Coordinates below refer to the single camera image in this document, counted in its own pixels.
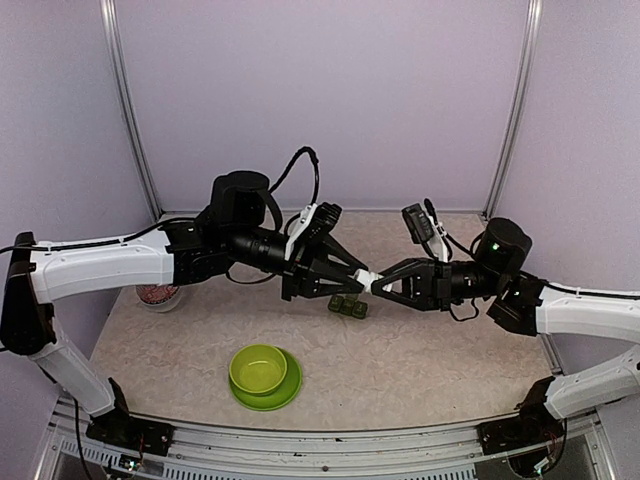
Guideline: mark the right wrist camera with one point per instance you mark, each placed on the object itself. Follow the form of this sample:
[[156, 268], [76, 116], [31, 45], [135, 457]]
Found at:
[[426, 230]]

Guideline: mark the left aluminium frame post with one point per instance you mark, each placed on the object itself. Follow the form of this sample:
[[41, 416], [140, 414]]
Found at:
[[109, 16]]

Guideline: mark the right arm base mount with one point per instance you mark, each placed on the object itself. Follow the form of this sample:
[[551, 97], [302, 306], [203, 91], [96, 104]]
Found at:
[[515, 433]]

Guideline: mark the green bowl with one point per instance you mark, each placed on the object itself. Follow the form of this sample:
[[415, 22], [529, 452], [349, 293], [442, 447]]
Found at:
[[258, 369]]

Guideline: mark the red patterned white bowl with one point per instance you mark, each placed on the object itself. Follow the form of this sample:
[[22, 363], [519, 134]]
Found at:
[[159, 298]]

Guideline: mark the green plate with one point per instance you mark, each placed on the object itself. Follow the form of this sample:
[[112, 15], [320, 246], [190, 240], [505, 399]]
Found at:
[[278, 398]]

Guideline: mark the right aluminium frame post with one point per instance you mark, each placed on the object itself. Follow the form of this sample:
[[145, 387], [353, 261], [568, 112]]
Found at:
[[516, 112]]

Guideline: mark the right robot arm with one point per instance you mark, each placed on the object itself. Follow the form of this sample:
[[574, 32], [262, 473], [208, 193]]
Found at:
[[522, 304]]

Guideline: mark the white pill bottle with code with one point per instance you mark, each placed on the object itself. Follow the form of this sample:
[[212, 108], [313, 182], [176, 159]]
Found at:
[[366, 278]]

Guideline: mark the aluminium front rail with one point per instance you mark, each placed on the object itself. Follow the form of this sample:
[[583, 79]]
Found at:
[[206, 451]]

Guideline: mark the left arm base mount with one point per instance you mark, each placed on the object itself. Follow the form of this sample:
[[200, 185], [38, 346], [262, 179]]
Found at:
[[138, 434]]

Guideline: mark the aluminium frame post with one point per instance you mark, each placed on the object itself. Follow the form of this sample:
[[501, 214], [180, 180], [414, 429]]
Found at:
[[109, 16], [516, 112]]

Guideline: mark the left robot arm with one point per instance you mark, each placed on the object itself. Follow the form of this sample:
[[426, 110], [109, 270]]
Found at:
[[241, 224]]

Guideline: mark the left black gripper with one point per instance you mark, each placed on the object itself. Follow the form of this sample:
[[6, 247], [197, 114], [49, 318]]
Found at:
[[310, 265]]

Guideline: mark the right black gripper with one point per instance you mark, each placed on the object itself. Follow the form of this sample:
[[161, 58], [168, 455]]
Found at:
[[427, 284]]

